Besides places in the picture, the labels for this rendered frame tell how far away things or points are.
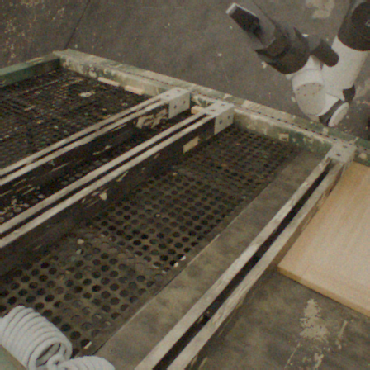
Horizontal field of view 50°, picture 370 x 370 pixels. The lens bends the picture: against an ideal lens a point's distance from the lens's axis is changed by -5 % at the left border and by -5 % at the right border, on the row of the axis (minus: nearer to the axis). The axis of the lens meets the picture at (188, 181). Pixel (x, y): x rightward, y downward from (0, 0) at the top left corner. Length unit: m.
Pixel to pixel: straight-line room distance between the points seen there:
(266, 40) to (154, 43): 2.22
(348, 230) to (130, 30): 2.40
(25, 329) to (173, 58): 2.42
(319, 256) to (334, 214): 0.17
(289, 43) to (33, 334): 0.64
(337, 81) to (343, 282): 0.50
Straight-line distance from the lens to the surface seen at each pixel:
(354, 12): 0.98
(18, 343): 0.54
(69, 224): 0.98
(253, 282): 0.78
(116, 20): 3.22
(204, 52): 2.70
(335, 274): 0.92
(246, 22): 0.74
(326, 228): 1.03
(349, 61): 1.06
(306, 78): 0.86
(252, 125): 1.45
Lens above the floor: 2.22
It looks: 63 degrees down
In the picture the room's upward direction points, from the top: 74 degrees counter-clockwise
